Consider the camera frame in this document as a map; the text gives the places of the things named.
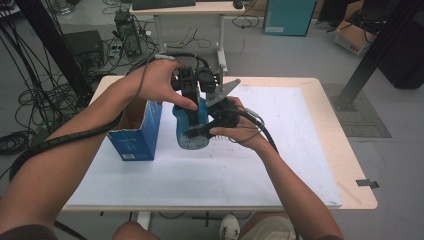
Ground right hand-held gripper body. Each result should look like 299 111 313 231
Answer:
195 65 242 129

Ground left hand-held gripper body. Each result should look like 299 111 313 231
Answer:
170 65 201 101

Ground blue bottle with white cap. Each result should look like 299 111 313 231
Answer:
172 97 212 151

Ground blue cardboard box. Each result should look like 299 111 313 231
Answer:
107 98 163 162

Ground person's left hand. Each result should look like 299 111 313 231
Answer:
123 59 200 112

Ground person's right hand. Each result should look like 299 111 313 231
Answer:
209 96 270 153

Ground white foam board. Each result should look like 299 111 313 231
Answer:
66 84 343 208

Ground white desk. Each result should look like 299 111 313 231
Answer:
129 0 246 74

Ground black keyboard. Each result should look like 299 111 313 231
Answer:
131 0 197 11

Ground white shoe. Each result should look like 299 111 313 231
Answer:
219 214 241 240

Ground black box device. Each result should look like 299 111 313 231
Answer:
64 30 105 68

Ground white table leg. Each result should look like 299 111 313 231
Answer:
135 210 153 231

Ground teal cabinet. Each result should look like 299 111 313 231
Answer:
262 0 318 37

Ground person's cream shorts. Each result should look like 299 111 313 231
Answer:
240 214 298 240

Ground person's left leg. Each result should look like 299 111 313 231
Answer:
111 221 162 240

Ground brown cardboard box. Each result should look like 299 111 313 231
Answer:
333 19 378 56

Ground black tape piece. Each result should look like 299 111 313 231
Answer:
355 178 381 190

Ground black metal stand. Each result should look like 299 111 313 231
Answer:
333 0 424 112

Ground black cabinet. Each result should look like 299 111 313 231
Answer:
377 11 424 90

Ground person's brown shirt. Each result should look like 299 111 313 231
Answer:
0 223 58 240

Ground thin floor cable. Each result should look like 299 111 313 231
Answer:
165 27 213 50

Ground thin grey cable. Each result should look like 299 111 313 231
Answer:
134 54 177 98

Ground thick black right gripper cable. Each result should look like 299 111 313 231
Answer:
229 108 280 155

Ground black metal post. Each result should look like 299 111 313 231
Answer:
14 0 95 105

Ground bundle of black floor cables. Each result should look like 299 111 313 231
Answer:
0 18 86 158

